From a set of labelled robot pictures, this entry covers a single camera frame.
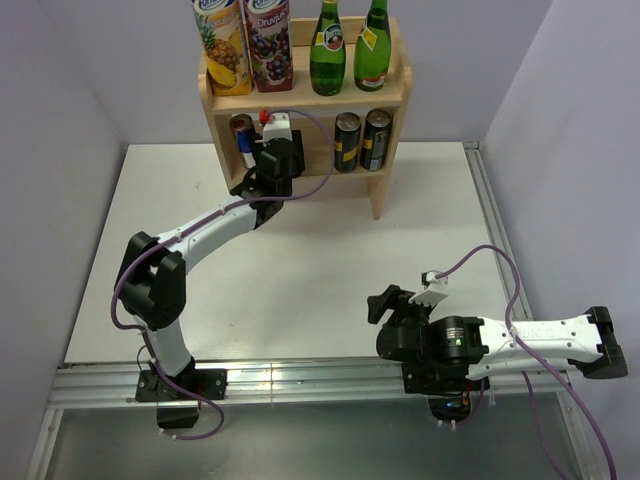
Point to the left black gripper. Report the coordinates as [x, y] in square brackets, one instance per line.
[298, 166]

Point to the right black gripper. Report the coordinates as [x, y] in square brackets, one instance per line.
[392, 298]

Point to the black gold can front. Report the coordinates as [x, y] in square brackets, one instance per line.
[347, 131]

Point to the black gold can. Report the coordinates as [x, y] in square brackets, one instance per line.
[347, 131]
[375, 140]

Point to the blue silver energy drink can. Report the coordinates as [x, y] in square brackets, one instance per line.
[243, 128]

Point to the small round green bottle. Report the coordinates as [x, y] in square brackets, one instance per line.
[327, 60]

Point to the tall green glass bottle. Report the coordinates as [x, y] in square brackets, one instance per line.
[373, 49]

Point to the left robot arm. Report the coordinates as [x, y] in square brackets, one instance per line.
[151, 283]

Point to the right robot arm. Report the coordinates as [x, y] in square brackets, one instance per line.
[458, 352]

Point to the grape juice carton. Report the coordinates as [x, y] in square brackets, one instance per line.
[269, 44]

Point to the pineapple juice carton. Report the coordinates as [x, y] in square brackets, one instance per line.
[221, 30]

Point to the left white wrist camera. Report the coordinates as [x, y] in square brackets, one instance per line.
[275, 126]

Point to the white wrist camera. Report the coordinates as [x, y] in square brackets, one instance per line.
[275, 126]
[435, 289]

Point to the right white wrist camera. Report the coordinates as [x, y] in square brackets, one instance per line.
[435, 289]

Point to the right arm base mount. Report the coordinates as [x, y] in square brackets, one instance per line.
[449, 399]

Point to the aluminium front rail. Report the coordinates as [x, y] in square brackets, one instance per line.
[114, 385]

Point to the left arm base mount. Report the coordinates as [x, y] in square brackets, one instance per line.
[178, 410]

